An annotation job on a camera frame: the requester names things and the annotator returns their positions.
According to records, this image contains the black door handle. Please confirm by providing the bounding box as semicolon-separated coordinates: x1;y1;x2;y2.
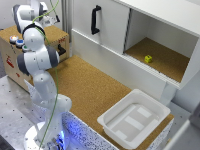
90;4;102;36

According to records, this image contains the blue button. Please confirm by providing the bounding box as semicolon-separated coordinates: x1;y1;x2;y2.
15;39;25;48

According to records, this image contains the white cabinet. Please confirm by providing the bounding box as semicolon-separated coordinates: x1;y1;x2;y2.
70;0;200;108

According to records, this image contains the wooden drawer box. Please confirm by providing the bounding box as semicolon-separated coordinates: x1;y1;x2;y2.
0;24;71;92

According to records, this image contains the red button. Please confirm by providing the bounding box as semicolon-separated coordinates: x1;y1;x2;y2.
9;35;18;44

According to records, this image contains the white plastic box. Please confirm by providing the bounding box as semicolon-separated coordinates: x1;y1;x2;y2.
96;88;172;150

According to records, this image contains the white sliding door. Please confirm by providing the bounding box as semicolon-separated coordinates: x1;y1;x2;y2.
72;0;131;56

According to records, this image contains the yellow block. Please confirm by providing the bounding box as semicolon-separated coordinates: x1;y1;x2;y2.
144;54;154;64

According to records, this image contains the green button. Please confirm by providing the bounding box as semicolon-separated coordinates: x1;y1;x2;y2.
21;44;30;53

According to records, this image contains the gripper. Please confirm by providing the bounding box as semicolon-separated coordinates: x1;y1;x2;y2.
42;13;62;28

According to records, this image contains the green cable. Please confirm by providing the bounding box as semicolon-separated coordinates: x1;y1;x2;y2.
32;0;61;150

